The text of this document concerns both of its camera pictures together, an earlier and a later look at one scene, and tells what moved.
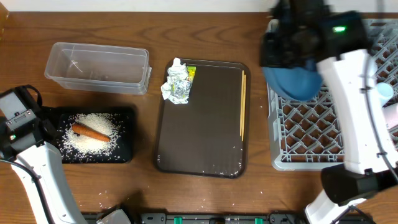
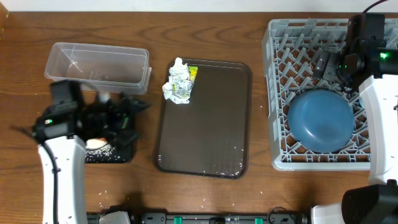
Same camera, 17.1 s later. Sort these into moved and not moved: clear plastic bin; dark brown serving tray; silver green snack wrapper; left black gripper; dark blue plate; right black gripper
Moved: left black gripper; dark blue plate; right black gripper
Not moved: silver green snack wrapper; dark brown serving tray; clear plastic bin
